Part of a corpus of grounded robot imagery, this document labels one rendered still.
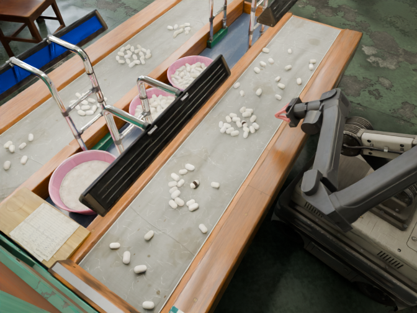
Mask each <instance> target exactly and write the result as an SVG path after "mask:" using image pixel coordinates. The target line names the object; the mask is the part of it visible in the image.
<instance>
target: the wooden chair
mask: <svg viewBox="0 0 417 313"><path fill-rule="evenodd" d="M50 5H51V7H52V9H53V11H54V13H55V15H56V16H45V15H41V14H42V13H43V12H44V11H45V10H46V9H47V8H48V7H49V6H50ZM36 19H50V20H58V22H59V23H60V26H59V28H58V29H57V30H56V31H55V32H54V33H53V34H55V33H56V32H58V31H59V30H61V29H63V28H64V27H66V26H65V23H64V21H63V18H62V16H61V13H60V10H59V8H58V6H57V3H56V1H55V0H0V20H1V21H8V22H19V23H23V24H22V25H21V26H20V27H19V28H18V29H17V30H16V31H15V32H14V33H13V34H12V35H11V36H10V37H8V36H4V34H3V32H2V30H1V28H0V41H1V43H2V45H3V47H4V48H5V50H6V52H7V54H8V56H9V58H10V57H15V56H14V54H13V52H12V50H11V48H10V46H9V43H10V42H11V41H18V42H28V43H40V42H41V41H43V40H42V38H41V36H40V34H39V32H38V29H37V27H36V25H35V22H34V21H35V20H36ZM26 26H27V27H28V28H29V30H30V33H31V35H32V37H35V39H25V38H19V37H16V36H17V35H18V34H19V33H20V32H21V31H22V30H23V29H24V28H25V27H26Z"/></svg>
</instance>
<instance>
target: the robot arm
mask: <svg viewBox="0 0 417 313"><path fill-rule="evenodd" d="M350 112H351V103H350V101H349V100H348V99H347V97H346V96H345V95H344V94H343V92H342V91H341V90H340V89H339V88H335V89H332V90H330V91H327V92H325V93H322V95H321V98H320V99H317V100H314V101H308V102H302V101H301V99H300V97H297V98H293V99H292V100H291V101H290V102H289V103H287V104H286V105H285V106H284V107H283V108H282V109H281V110H280V111H278V112H277V113H276V114H275V117H276V118H278V119H282V120H284V121H286V122H289V126H290V128H291V127H297V126H298V123H299V122H300V120H301V119H303V122H302V124H301V130H302V131H303V132H305V133H306V134H310V135H314V134H316V133H317V132H318V131H319V130H321V132H320V138H319V141H318V146H317V150H316V155H315V161H314V165H313V169H312V170H308V171H306V172H304V174H303V179H302V185H301V190H302V196H303V197H304V198H305V200H306V201H307V202H308V203H309V204H310V205H311V206H313V207H314V208H315V209H316V210H317V211H318V212H319V213H320V214H321V216H322V217H324V218H325V219H326V220H327V221H329V222H330V223H332V224H333V225H334V226H336V227H337V228H338V229H339V230H341V231H342V232H344V233H346V232H348V231H350V230H352V229H353V227H352V225H351V224H352V223H354V222H355V221H356V220H357V219H358V218H360V216H362V215H363V214H365V213H366V212H367V211H369V210H371V209H372V208H374V207H375V206H378V205H379V204H381V203H383V202H384V201H386V200H388V199H390V198H391V197H394V196H395V195H397V194H398V193H400V192H402V191H404V190H406V189H407V188H409V187H411V186H412V185H414V184H416V183H417V145H416V146H414V147H413V148H411V149H409V150H408V151H406V152H405V153H403V154H401V155H400V156H398V157H396V158H395V159H393V160H392V161H390V162H388V163H387V164H385V165H383V166H382V167H380V168H379V169H377V170H375V171H374V172H372V173H371V174H369V175H367V176H366V177H364V178H362V179H361V180H359V181H358V182H356V183H354V184H353V185H351V186H349V187H347V188H345V189H343V190H341V191H338V167H339V159H340V154H341V146H342V141H343V133H344V125H345V122H346V119H347V117H348V113H350ZM283 113H284V114H285V115H280V114H283Z"/></svg>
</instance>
